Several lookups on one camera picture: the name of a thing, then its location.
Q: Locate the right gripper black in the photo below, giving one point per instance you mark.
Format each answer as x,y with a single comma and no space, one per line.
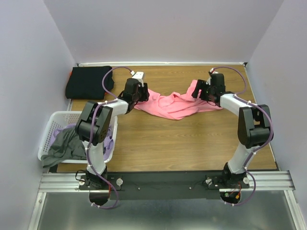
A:
200,84

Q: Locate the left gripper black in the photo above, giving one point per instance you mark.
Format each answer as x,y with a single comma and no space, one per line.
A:
146,94

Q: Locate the pink t shirt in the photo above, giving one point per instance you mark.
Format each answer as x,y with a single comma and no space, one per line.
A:
176,106

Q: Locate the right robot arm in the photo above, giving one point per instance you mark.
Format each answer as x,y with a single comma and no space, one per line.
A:
254,130

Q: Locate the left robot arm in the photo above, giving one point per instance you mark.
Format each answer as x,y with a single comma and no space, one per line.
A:
96,118

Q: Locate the black folded t shirt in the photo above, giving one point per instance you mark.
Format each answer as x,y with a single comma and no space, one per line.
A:
89,83

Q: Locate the lavender t shirt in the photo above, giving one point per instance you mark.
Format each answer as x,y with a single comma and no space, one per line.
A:
109,141

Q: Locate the grey t shirt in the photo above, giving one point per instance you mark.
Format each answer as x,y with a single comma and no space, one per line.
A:
66,146

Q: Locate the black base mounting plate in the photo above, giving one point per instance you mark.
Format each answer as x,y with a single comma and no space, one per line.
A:
214,188

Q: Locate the white plastic laundry basket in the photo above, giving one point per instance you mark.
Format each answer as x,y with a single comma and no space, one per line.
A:
65,119

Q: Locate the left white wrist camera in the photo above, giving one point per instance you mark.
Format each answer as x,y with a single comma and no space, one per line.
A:
139,76

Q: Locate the white wall base trim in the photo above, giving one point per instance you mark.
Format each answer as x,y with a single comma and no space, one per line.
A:
158,63

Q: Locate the aluminium extrusion rail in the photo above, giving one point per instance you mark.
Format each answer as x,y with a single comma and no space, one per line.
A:
260,180

